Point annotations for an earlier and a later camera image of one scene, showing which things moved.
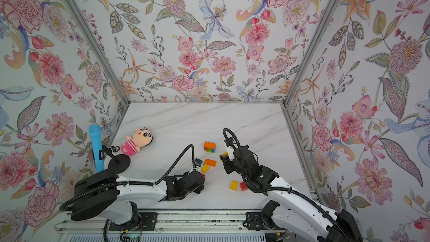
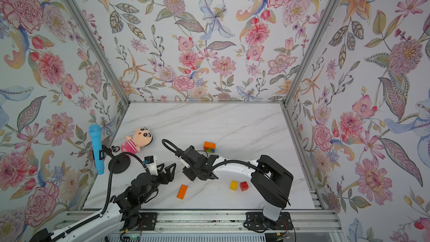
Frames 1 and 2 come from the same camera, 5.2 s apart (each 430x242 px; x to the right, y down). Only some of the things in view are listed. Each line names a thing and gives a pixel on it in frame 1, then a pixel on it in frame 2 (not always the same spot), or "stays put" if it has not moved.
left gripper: x=200 y=188 → x=171 y=176
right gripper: x=228 y=163 → x=188 y=173
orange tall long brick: x=209 y=145 stays put
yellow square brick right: x=233 y=185 stays put
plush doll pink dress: x=142 y=137 stays put
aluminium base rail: x=188 y=222 stays put
